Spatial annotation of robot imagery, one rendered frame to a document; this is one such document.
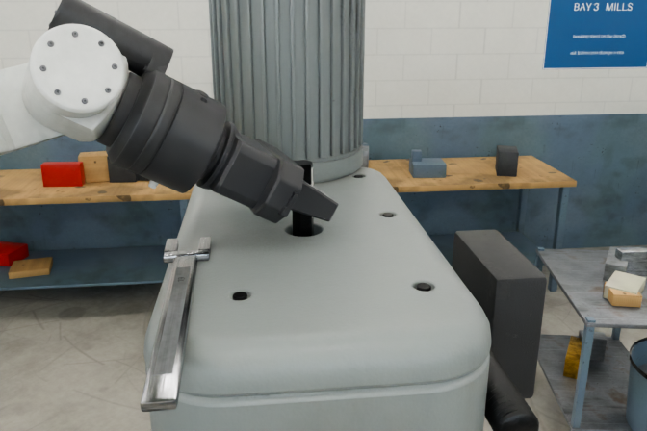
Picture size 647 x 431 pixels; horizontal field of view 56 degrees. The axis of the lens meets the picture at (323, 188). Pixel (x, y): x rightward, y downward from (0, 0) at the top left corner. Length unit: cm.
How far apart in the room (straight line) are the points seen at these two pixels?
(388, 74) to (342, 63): 416
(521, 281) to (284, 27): 49
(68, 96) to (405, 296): 29
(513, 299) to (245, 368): 59
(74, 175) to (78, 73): 404
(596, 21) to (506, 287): 464
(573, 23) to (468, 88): 96
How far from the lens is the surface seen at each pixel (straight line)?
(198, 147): 51
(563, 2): 534
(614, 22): 556
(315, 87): 73
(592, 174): 572
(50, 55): 48
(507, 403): 52
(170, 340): 42
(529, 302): 95
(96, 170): 456
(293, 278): 50
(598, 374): 348
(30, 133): 57
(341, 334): 43
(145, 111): 50
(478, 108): 515
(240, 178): 53
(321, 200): 58
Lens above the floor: 211
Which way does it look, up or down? 17 degrees down
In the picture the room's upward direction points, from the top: straight up
